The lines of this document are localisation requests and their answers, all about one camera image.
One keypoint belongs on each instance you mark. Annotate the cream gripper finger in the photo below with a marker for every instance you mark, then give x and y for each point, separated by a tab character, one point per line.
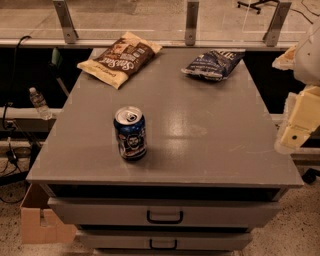
301	117
286	60

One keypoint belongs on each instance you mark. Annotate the clear plastic water bottle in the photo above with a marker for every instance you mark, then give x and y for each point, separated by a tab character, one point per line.
40	103

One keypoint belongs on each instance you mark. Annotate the black chair base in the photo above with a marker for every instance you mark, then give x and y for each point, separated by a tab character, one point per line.
255	5

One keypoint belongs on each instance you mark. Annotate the blue pepsi can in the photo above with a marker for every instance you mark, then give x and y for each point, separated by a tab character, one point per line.
130	129

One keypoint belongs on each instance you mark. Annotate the blue chips bag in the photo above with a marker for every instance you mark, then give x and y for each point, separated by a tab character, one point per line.
214	65

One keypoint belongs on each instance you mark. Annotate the cardboard box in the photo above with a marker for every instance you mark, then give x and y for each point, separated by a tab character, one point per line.
39	224

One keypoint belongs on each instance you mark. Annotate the grey drawer cabinet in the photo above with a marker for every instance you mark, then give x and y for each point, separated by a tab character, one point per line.
205	141

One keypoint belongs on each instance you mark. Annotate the upper grey drawer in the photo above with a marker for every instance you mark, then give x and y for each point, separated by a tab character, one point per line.
152	212

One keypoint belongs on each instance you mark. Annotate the grey drawer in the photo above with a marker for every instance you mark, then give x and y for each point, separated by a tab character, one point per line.
152	212
161	240

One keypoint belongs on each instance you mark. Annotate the brown cream chips bag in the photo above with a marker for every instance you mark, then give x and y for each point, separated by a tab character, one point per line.
121	60

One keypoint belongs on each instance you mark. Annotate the left metal bracket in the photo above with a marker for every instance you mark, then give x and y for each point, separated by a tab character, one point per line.
69	33

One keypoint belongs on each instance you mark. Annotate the metal bracket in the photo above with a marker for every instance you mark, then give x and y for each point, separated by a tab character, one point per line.
191	22
69	33
272	35

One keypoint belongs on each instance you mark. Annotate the middle metal bracket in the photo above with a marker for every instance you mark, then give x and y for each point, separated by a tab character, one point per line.
191	22

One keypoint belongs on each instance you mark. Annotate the right metal bracket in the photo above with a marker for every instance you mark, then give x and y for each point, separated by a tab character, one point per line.
272	35

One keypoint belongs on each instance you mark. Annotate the lower grey drawer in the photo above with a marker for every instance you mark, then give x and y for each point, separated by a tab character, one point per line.
161	240

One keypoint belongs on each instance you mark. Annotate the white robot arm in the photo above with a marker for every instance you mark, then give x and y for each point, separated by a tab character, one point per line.
307	57

